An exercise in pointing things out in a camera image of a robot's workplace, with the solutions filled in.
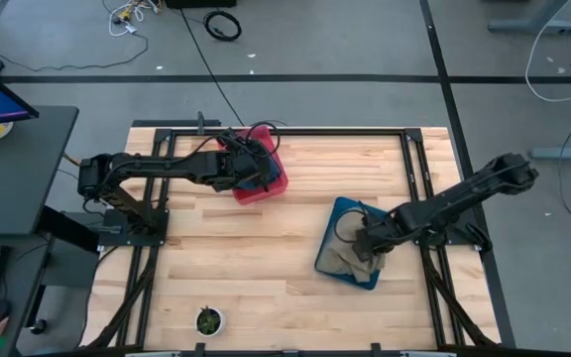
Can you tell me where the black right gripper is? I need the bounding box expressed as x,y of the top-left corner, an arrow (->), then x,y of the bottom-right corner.
353,213 -> 401,270

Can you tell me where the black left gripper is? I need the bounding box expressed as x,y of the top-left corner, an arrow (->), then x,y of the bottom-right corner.
217,131 -> 282,193

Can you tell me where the navy cap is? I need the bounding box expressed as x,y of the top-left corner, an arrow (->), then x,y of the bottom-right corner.
238,148 -> 285,192

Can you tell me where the red plastic bin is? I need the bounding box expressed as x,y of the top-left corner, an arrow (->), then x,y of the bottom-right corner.
215,125 -> 290,206

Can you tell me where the blue plastic bin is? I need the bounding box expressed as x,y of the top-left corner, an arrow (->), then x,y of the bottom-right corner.
313,195 -> 392,292

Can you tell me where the green succulent plant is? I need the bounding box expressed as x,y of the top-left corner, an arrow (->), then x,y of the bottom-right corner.
197,305 -> 222,335

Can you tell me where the small potted plant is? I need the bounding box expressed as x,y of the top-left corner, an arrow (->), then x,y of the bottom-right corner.
194,305 -> 227,338

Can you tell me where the grey desk foot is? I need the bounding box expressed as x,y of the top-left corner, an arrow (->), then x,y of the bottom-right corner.
487,0 -> 571,36
529,137 -> 571,163

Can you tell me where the black desk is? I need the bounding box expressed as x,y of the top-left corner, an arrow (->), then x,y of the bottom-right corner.
0,104 -> 80,357

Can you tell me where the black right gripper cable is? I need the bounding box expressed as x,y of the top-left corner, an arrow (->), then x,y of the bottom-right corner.
333,206 -> 369,245

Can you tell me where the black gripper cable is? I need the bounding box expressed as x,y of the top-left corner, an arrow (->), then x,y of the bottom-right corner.
244,120 -> 283,158
333,206 -> 369,245

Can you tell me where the black aluminium table frame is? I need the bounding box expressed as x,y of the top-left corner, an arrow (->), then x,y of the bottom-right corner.
84,118 -> 504,357

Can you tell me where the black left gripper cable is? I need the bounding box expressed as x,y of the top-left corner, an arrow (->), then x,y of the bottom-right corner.
244,120 -> 283,158

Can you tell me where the long black floor cable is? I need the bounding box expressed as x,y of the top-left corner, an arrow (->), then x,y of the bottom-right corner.
179,7 -> 246,127

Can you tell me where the coiled black cable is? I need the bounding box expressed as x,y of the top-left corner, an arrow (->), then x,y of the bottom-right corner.
202,9 -> 243,43

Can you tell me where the thin black floor cable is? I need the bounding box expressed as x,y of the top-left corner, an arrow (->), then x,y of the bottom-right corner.
0,32 -> 150,73

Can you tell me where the white cable bundle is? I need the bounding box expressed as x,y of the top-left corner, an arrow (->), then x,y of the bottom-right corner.
107,0 -> 162,39

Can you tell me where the white floor cable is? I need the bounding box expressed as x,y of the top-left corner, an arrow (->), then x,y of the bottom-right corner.
524,0 -> 571,104

